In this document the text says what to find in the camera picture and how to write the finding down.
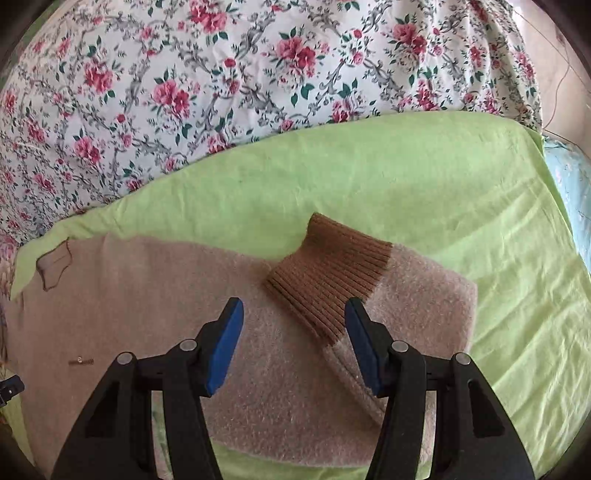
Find floral quilt pink roses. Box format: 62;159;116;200
1;0;543;293

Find beige sweater brown cuffs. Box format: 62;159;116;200
5;214;478;473

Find light blue patterned pillow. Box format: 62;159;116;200
543;135;591;270

